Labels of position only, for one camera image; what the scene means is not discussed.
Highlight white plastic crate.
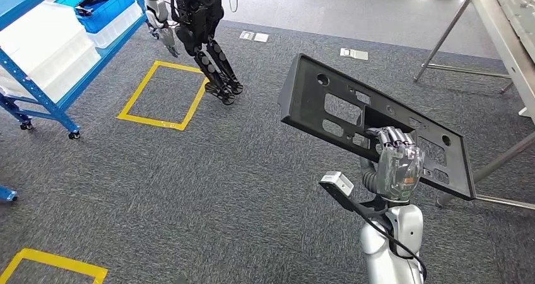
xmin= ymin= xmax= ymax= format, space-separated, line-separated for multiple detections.
xmin=0 ymin=1 xmax=95 ymax=82
xmin=85 ymin=2 xmax=144 ymax=50
xmin=0 ymin=44 xmax=102 ymax=104

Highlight stainless steel workbench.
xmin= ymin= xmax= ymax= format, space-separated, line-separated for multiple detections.
xmin=413 ymin=0 xmax=535 ymax=211

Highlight black plastic plate bracket part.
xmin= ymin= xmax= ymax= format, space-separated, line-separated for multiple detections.
xmin=278 ymin=53 xmax=478 ymax=201

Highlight grey metal panel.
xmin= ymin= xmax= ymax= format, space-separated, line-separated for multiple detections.
xmin=492 ymin=0 xmax=535 ymax=63

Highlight yellow floor tape square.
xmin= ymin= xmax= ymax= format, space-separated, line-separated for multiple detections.
xmin=0 ymin=247 xmax=109 ymax=284
xmin=116 ymin=60 xmax=209 ymax=131

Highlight blue plastic crate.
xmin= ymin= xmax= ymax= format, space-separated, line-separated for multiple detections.
xmin=54 ymin=0 xmax=137 ymax=34

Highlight black humanoid robot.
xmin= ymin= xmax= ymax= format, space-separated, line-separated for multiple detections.
xmin=137 ymin=0 xmax=245 ymax=107

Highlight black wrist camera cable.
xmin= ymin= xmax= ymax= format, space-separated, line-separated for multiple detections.
xmin=351 ymin=198 xmax=428 ymax=283

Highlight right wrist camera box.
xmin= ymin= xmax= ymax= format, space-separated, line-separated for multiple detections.
xmin=318 ymin=171 xmax=379 ymax=214

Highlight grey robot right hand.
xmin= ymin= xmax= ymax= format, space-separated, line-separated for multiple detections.
xmin=365 ymin=126 xmax=426 ymax=203

